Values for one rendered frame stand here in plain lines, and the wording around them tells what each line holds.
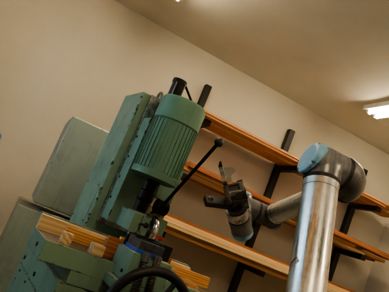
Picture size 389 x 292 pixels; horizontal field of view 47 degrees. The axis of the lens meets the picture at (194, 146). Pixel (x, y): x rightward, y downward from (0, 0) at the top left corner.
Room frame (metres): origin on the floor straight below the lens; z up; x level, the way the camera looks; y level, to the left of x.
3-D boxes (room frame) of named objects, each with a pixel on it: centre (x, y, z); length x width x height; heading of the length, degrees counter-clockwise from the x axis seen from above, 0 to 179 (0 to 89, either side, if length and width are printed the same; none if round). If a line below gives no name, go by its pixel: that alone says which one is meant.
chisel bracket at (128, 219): (1.64, 0.10, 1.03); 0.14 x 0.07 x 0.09; 26
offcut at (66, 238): (1.40, 0.25, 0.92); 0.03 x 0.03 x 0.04; 21
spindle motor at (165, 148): (1.62, 0.09, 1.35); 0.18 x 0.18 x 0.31
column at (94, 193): (1.88, 0.23, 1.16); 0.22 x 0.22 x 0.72; 26
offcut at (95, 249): (1.44, 0.16, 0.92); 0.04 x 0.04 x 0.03; 30
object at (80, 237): (1.66, 0.02, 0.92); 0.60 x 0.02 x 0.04; 116
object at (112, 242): (1.55, 0.04, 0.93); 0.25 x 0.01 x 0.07; 116
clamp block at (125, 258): (1.45, 0.01, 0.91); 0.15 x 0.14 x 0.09; 116
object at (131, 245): (1.45, 0.01, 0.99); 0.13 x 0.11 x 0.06; 116
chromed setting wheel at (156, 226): (1.79, 0.04, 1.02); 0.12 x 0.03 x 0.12; 26
